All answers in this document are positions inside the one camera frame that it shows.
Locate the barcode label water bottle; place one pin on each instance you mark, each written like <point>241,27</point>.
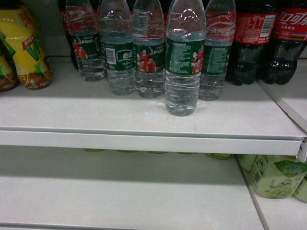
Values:
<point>115,30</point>

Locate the far left water bottle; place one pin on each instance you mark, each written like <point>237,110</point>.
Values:
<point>85,40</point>

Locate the green drink bottle right edge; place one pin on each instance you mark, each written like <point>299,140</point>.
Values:
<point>301,191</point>

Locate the white lower shelf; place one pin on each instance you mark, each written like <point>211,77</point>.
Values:
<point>151,192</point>

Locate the green grape drink bottle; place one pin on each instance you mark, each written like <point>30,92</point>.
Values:
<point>276,177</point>

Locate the red team label water bottle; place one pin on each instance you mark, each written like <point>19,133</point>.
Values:
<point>148,32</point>

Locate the yellow lemon tea bottle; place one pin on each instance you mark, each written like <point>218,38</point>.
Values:
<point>20,34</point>

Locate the cola bottle red label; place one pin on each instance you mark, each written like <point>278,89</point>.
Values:
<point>255,19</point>

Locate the left edge lemon tea bottle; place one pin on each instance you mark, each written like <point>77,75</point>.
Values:
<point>8,77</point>

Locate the cola bottle olympic label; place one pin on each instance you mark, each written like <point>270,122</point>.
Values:
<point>287,42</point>

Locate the water bottle green label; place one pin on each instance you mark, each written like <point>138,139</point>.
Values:
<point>220,26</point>
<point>185,34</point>

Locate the white metal shelf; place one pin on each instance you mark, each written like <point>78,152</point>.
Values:
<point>73,113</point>

